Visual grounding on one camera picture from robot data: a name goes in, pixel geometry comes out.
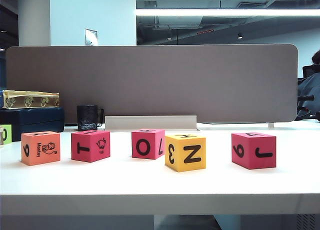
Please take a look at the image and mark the black mug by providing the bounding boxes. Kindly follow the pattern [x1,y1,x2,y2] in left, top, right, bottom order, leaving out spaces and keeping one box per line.
[76,104,105,132]

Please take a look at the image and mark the grey desk divider panel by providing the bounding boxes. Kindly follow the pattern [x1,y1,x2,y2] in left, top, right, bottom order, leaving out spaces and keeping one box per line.
[5,43,299,124]

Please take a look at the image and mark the wall sign on pillar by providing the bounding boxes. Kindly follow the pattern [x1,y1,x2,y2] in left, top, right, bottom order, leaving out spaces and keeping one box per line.
[84,28,98,46]

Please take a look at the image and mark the perforated metal panel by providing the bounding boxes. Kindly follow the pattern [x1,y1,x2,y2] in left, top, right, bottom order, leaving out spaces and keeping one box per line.
[295,213,318,230]

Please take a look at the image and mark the grey jacket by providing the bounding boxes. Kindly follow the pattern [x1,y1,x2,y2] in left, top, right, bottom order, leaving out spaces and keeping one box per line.
[297,73,320,116]

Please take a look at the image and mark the person in background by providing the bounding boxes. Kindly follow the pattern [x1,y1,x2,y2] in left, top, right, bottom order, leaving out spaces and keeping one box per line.
[296,64,320,122]

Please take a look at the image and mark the pink block with T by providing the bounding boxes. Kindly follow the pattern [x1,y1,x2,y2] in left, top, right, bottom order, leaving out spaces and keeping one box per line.
[71,129,111,163]

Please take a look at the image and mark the dark blue case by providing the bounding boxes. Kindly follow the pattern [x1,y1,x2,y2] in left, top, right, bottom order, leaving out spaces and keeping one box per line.
[0,106,65,142]

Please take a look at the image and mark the pink block with J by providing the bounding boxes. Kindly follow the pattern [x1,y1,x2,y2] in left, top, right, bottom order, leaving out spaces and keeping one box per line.
[231,132,277,170]

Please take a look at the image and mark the pink block with O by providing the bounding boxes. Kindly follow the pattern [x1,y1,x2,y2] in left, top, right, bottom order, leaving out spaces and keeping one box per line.
[131,128,166,161]

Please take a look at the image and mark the orange foam block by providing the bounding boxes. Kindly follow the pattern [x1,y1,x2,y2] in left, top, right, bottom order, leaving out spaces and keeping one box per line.
[20,130,61,167]

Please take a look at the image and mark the yellow patterned box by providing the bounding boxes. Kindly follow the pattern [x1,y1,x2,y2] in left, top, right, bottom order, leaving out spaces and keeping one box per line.
[1,89,61,109]

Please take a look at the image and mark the yellow foam block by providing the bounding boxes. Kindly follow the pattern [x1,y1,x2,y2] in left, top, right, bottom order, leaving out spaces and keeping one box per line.
[164,134,207,173]

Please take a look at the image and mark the ceiling light strip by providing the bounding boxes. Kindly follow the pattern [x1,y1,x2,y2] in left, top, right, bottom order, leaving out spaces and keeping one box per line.
[135,8,320,17]

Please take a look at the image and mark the green foam block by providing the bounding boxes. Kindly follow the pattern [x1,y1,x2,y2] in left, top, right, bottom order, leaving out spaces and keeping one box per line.
[0,124,13,145]

